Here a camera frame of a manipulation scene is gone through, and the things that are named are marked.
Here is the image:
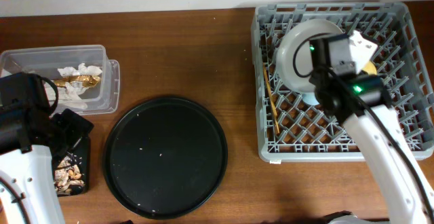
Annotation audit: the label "white gold wrapper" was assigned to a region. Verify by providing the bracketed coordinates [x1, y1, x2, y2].
[52, 63, 102, 109]

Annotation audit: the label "grey plate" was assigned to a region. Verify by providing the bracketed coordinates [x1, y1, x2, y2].
[275, 19, 342, 94]

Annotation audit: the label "food scraps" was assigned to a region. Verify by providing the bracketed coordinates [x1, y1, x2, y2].
[54, 156, 86, 196]

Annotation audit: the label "blue cup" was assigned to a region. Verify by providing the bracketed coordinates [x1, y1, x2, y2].
[302, 92, 319, 106]

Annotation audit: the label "wooden chopstick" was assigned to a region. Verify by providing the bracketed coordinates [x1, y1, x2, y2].
[262, 63, 277, 117]
[269, 98, 280, 135]

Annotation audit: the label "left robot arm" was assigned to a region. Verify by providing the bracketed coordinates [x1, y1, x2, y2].
[1, 73, 94, 223]

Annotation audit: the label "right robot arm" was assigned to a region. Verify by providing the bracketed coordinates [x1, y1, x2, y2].
[309, 31, 433, 223]

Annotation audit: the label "grey dishwasher rack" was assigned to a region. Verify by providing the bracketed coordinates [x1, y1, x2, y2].
[251, 2, 433, 164]

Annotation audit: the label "black rectangular bin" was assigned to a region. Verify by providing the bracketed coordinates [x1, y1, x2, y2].
[52, 140, 90, 194]

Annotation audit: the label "clear plastic bin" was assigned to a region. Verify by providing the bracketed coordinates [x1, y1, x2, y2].
[1, 45, 120, 115]

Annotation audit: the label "round black tray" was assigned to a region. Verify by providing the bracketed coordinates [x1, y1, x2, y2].
[102, 96, 228, 219]

